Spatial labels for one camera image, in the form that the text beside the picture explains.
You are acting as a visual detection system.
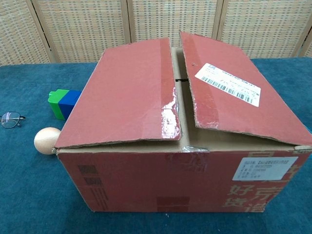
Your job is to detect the large red cardboard box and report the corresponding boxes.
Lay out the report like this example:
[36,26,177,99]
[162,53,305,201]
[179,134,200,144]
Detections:
[53,31,312,213]

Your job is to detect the green and blue toy block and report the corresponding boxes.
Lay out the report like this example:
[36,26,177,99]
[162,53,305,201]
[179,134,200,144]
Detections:
[48,89,82,120]

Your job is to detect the beige wooden egg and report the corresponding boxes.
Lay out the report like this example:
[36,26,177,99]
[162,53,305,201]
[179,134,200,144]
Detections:
[34,127,61,155]

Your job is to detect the woven rattan folding screen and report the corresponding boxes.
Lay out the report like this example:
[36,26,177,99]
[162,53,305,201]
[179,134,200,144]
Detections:
[0,0,312,66]

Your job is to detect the teal blue table cloth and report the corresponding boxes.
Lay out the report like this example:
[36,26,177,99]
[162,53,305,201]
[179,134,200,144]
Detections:
[0,57,312,234]

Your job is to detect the thin metal frame eyeglasses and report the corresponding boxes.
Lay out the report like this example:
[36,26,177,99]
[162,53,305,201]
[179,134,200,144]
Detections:
[0,111,26,129]

